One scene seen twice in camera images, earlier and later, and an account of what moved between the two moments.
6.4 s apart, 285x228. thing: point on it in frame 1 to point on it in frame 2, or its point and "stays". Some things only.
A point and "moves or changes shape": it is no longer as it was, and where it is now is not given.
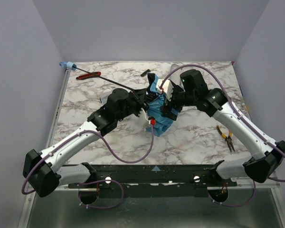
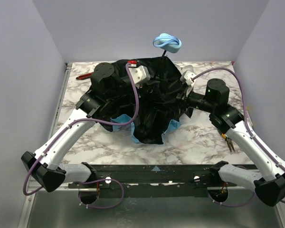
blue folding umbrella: [158, 121] moves or changes shape
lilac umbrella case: [174, 66] moves or changes shape
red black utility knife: [89, 75] stays
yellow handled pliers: [228, 138] stays
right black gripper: [169, 111] to [182, 97]
